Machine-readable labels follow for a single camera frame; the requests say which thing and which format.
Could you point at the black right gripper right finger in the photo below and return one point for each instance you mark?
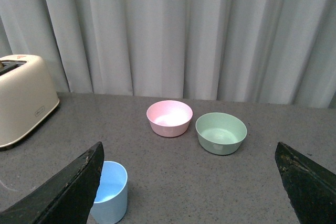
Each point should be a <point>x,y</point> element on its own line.
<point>309,186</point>

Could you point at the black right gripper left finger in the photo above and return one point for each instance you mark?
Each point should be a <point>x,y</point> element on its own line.
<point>67,197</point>

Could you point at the light blue plastic cup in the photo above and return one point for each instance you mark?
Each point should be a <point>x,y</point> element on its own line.
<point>110,204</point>

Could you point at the green plastic bowl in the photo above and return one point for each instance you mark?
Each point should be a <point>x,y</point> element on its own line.
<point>220,133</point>

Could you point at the cream two-slot toaster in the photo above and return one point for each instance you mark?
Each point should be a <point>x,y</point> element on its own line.
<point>28,96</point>

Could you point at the pink plastic bowl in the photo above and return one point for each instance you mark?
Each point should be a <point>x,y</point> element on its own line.
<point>169,118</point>

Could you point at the grey pleated curtain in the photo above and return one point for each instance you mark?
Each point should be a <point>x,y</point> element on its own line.
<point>264,51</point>

